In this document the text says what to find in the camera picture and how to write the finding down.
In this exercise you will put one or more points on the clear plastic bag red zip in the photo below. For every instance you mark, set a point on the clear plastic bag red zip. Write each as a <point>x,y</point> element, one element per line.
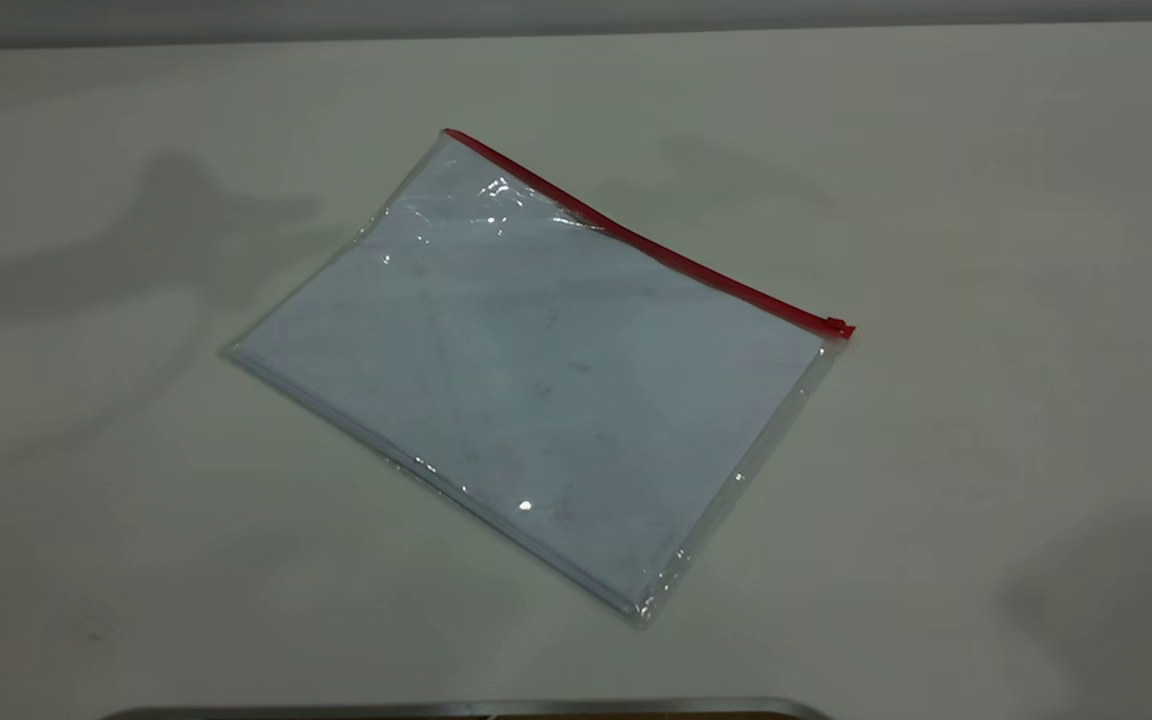
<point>536,380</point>

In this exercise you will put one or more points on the red zipper slider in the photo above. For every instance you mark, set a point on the red zipper slider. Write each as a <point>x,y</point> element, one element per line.
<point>838,326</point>

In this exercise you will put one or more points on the grey metal bar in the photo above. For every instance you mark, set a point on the grey metal bar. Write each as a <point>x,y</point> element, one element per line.
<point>436,712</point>

